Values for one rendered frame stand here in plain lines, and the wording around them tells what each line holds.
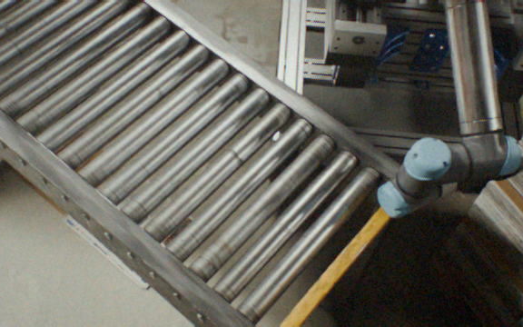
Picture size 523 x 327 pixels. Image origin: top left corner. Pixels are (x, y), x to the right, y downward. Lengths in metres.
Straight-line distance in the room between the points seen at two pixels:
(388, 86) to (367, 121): 0.16
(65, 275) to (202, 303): 0.99
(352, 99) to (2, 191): 1.24
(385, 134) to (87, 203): 1.18
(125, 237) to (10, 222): 1.02
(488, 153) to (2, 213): 1.61
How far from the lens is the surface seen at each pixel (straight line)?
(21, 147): 1.52
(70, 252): 2.27
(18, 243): 2.32
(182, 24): 1.70
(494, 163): 1.34
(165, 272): 1.34
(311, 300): 1.31
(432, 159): 1.26
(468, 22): 1.35
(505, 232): 1.88
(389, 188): 1.35
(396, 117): 2.35
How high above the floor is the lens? 2.04
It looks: 58 degrees down
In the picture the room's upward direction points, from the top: 8 degrees clockwise
